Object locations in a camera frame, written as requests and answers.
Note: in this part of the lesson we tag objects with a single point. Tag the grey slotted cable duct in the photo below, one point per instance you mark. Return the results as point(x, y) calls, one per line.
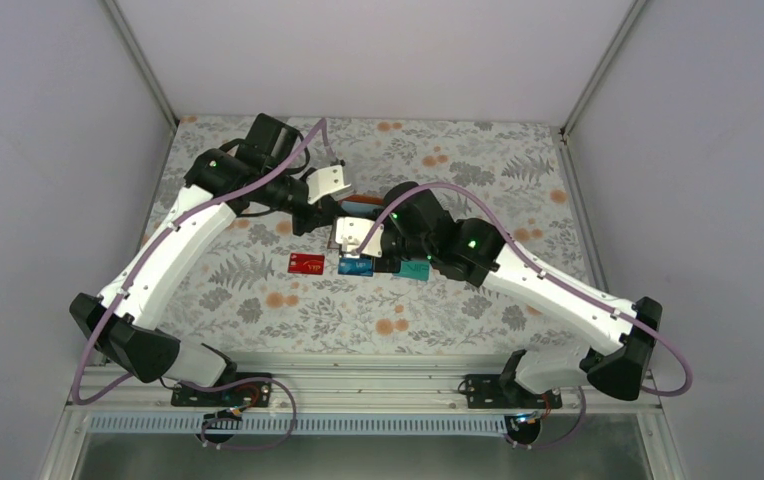
point(303, 424)

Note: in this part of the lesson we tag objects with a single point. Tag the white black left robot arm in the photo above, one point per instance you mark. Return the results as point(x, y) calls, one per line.
point(269, 166)

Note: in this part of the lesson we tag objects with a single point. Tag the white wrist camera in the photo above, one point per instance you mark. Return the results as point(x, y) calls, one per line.
point(357, 236)
point(332, 181)

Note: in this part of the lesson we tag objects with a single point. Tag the teal credit card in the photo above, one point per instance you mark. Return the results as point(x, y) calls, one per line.
point(414, 270)

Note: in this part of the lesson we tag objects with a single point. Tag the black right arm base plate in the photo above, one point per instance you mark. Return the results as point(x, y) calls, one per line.
point(484, 391)

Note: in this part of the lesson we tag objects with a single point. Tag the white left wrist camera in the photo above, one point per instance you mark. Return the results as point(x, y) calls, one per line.
point(332, 181)

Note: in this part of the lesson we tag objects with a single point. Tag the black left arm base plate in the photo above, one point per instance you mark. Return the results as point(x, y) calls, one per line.
point(243, 389)

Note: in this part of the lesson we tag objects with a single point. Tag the red VIP credit card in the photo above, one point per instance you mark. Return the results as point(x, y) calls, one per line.
point(306, 264)

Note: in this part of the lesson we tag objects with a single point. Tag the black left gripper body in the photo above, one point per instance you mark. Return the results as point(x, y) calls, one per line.
point(319, 217)

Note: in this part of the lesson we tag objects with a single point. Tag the floral patterned table mat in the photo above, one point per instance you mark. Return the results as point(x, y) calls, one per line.
point(240, 297)

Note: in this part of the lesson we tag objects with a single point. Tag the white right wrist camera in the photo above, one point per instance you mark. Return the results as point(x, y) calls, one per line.
point(357, 236)

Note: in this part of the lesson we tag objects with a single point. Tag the brown leather card holder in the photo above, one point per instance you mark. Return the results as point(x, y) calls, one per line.
point(362, 206)

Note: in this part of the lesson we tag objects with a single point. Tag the aluminium rail frame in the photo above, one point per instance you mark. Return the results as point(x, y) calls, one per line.
point(350, 383)

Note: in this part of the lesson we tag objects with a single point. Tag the blue credit card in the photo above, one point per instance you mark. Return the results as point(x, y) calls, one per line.
point(362, 267)

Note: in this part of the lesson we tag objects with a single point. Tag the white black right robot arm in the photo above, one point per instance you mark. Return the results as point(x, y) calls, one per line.
point(615, 336)

